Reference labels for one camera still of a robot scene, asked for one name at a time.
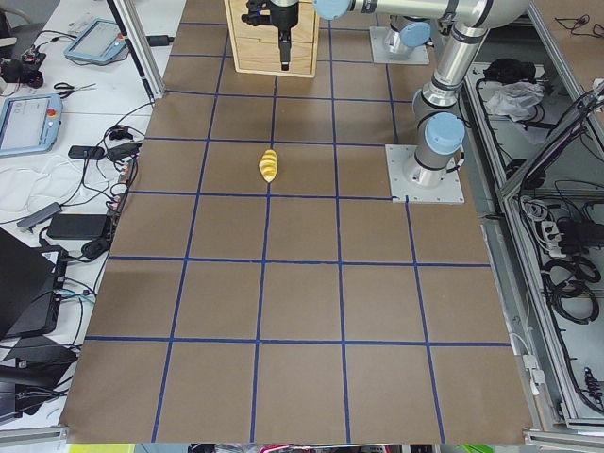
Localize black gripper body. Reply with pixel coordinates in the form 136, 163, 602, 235
242, 0, 299, 30

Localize wooden drawer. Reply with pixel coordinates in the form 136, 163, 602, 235
226, 0, 317, 43
233, 38, 315, 77

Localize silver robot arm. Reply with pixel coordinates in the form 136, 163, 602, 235
312, 0, 529, 188
384, 15, 431, 55

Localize light wooden drawer cabinet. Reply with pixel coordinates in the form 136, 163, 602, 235
224, 1, 320, 78

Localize blue teach pendant upper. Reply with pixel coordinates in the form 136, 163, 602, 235
63, 19, 126, 65

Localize blue teach pendant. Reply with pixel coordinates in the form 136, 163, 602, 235
1, 93, 62, 157
63, 19, 126, 65

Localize yellow toy bread loaf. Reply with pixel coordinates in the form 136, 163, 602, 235
258, 149, 278, 184

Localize black cloth bundle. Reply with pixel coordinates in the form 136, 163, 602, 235
483, 59, 536, 85

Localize crumpled white cloth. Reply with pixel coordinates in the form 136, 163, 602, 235
485, 81, 545, 122

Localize blue teach pendant lower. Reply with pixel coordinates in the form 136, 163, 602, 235
1, 93, 62, 157

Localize black power brick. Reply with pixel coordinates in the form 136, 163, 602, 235
47, 213, 108, 240

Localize grey usb hub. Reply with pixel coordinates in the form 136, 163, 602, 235
17, 202, 62, 230

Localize white power strip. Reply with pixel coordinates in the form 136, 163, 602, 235
537, 220, 566, 259

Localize black laptop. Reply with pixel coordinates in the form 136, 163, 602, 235
1, 230, 66, 340

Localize aluminium frame post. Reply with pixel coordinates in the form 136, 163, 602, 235
107, 0, 165, 103

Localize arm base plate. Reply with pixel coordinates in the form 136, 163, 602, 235
385, 144, 465, 205
370, 23, 431, 65

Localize black handled scissors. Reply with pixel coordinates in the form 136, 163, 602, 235
53, 82, 96, 99

